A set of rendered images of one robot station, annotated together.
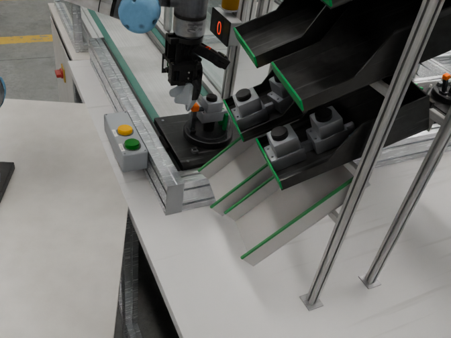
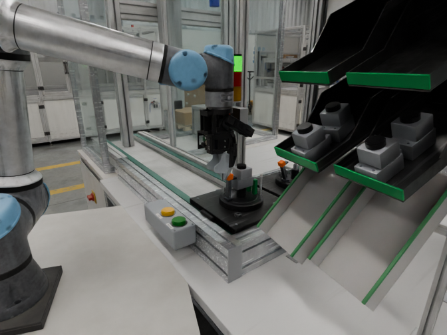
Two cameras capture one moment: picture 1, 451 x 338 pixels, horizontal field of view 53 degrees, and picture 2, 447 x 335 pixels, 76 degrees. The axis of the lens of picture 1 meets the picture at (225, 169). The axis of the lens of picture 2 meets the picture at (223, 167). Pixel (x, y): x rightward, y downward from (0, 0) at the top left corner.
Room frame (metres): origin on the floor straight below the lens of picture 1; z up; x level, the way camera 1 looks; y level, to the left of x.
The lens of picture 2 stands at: (0.26, 0.20, 1.38)
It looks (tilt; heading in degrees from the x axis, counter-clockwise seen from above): 20 degrees down; 355
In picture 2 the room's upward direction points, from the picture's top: straight up
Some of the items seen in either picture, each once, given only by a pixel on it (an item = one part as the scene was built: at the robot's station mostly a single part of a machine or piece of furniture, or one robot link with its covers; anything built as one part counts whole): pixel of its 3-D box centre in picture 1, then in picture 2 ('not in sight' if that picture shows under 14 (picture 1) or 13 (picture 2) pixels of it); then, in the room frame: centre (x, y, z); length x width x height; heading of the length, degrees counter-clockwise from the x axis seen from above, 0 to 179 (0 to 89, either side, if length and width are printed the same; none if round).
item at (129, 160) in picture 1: (125, 139); (168, 221); (1.03, 0.29, 0.93); 0.21 x 0.07 x 0.06; 31
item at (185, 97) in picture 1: (184, 98); (221, 167); (1.01, 0.13, 1.11); 0.06 x 0.03 x 0.09; 121
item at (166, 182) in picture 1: (128, 108); (161, 199); (1.23, 0.34, 0.91); 0.89 x 0.06 x 0.11; 31
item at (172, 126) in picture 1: (207, 137); (241, 204); (1.07, 0.07, 0.96); 0.24 x 0.24 x 0.02; 31
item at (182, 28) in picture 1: (189, 25); (219, 100); (1.02, 0.14, 1.29); 0.08 x 0.08 x 0.05
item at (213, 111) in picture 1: (213, 106); (243, 174); (1.08, 0.06, 1.06); 0.08 x 0.04 x 0.07; 121
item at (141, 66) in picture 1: (177, 99); (198, 186); (1.34, 0.20, 0.91); 0.84 x 0.28 x 0.10; 31
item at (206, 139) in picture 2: (184, 58); (217, 130); (1.02, 0.14, 1.21); 0.09 x 0.08 x 0.12; 121
